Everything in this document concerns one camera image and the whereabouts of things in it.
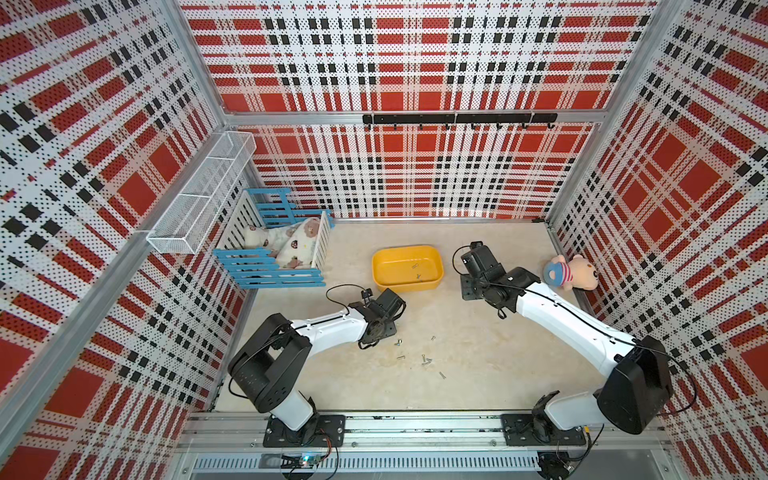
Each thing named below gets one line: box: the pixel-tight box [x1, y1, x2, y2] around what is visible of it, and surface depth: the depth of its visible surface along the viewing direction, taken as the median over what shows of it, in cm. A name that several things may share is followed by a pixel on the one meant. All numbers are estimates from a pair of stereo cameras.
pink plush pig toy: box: [543, 254, 599, 292], surface depth 98 cm
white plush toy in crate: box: [244, 217, 321, 269], surface depth 107 cm
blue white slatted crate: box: [213, 188, 335, 290], surface depth 105 cm
